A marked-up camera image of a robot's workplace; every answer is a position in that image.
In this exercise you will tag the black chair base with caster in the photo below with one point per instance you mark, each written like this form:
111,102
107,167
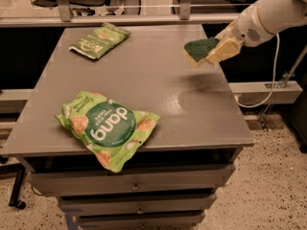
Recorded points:
17,170

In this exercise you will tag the top drawer with knob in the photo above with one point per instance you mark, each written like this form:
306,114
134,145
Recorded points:
89,183

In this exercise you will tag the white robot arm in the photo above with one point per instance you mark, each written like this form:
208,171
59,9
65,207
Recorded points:
279,15

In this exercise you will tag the grey metal railing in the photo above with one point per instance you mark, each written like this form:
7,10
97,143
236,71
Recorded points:
61,13

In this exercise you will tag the bottom drawer with knob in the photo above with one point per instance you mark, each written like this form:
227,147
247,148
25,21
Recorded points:
141,221

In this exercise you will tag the light green dang chips bag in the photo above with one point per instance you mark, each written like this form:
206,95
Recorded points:
111,131

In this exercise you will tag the green and yellow sponge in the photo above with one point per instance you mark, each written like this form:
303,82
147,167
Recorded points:
196,51

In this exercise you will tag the middle drawer with knob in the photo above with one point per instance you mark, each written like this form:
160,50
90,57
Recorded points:
137,204

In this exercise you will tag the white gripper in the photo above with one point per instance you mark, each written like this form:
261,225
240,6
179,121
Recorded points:
250,29

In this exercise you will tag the dark green jalapeno chip bag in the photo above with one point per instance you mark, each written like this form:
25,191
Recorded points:
100,41

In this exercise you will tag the drawer with knob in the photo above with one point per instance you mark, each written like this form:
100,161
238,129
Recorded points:
137,204
89,183
141,221

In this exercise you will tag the grey drawer cabinet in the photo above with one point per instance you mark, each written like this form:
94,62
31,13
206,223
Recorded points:
200,122

